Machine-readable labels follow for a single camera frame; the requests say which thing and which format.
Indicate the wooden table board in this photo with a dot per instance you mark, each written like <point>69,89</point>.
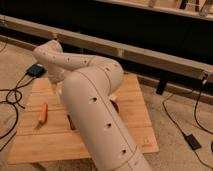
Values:
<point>56,141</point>

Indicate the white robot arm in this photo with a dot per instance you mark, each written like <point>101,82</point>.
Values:
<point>87,83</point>

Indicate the black power brick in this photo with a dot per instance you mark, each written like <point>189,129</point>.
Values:
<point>192,141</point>

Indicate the white paper box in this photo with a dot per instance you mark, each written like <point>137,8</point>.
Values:
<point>113,97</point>

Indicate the maroon bowl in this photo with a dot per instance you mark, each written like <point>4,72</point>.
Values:
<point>115,106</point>

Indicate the orange carrot toy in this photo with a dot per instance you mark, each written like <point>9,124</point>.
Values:
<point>42,116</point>

